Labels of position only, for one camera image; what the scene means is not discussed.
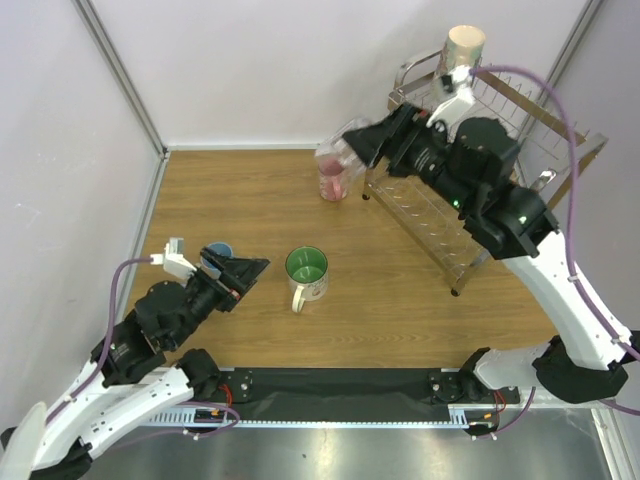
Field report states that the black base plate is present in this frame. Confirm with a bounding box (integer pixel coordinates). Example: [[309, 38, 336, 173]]
[[222, 368, 520, 415]]

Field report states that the blue plastic cup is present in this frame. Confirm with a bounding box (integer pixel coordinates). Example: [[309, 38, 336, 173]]
[[201, 242, 234, 278]]

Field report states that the aluminium slotted rail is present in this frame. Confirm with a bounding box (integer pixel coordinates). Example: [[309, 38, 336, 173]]
[[149, 404, 616, 431]]

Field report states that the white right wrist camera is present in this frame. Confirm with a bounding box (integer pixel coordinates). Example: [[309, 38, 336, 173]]
[[426, 65, 475, 128]]

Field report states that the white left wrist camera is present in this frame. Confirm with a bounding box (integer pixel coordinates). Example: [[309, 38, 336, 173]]
[[162, 237, 197, 280]]

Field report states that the clear glass cup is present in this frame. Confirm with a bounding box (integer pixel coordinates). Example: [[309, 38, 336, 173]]
[[314, 117, 371, 182]]

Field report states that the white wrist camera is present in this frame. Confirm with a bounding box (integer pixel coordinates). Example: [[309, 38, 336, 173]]
[[162, 237, 197, 280], [426, 65, 475, 128]]

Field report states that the green interior white mug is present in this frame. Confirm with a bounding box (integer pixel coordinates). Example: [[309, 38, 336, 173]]
[[285, 246, 329, 313]]

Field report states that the aluminium corner post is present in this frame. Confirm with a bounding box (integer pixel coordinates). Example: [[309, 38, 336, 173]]
[[71, 0, 168, 161], [546, 0, 607, 88]]

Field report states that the aluminium left corner post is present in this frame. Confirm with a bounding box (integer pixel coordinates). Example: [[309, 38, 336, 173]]
[[71, 0, 168, 161]]

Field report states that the steel wire dish rack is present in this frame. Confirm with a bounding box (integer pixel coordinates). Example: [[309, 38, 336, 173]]
[[360, 37, 609, 297]]

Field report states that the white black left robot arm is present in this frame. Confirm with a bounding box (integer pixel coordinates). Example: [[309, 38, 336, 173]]
[[1, 238, 270, 479]]

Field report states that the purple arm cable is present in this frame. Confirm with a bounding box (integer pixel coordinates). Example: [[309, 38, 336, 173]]
[[44, 255, 166, 426], [469, 64, 640, 416]]

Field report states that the aluminium right corner post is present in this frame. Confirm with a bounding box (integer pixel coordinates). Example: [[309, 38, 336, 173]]
[[546, 0, 607, 88]]

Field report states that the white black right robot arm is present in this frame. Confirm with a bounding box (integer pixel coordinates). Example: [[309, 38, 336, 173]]
[[342, 103, 639, 404]]

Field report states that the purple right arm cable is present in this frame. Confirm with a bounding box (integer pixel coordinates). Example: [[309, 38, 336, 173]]
[[469, 64, 640, 416]]

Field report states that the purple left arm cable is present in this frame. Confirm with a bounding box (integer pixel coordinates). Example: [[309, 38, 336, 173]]
[[44, 255, 166, 426]]

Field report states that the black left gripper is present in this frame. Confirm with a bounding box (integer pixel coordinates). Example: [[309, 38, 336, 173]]
[[168, 246, 271, 347]]

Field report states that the cream patterned ceramic mug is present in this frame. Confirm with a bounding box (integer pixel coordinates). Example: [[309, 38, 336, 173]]
[[435, 25, 486, 77]]

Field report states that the white object bottom left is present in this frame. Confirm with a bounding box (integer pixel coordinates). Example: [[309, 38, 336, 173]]
[[1, 401, 47, 480]]

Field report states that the pink ceramic mug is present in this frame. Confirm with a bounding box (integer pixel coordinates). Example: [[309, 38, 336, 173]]
[[318, 158, 347, 201]]

